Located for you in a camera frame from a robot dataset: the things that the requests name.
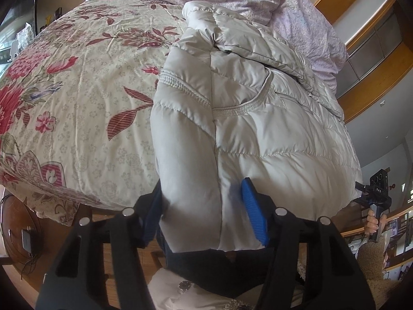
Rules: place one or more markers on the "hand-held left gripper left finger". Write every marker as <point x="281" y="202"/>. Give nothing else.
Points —
<point x="151" y="222"/>

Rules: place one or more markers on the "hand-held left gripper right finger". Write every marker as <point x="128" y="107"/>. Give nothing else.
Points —
<point x="255" y="213"/>

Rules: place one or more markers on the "beige puffer jacket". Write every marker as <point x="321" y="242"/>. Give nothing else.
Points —
<point x="258" y="119"/>

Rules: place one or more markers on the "person's right forearm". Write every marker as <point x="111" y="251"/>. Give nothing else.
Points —
<point x="371" y="261"/>

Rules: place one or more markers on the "person's right hand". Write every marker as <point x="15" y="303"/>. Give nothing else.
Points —
<point x="371" y="222"/>

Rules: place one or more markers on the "dark cloth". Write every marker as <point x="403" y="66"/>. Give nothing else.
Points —
<point x="209" y="261"/>

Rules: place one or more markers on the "wooden framed cabinet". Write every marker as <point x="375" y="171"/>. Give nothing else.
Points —
<point x="387" y="80"/>

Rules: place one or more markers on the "grey phone charger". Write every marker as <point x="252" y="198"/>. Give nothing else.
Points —
<point x="28" y="240"/>

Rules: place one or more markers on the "round wooden table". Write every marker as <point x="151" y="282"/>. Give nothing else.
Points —
<point x="13" y="219"/>

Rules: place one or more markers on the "floral bedspread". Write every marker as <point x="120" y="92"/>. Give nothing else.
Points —
<point x="80" y="87"/>

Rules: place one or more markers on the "clear plastic bag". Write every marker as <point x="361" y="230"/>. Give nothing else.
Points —
<point x="25" y="35"/>

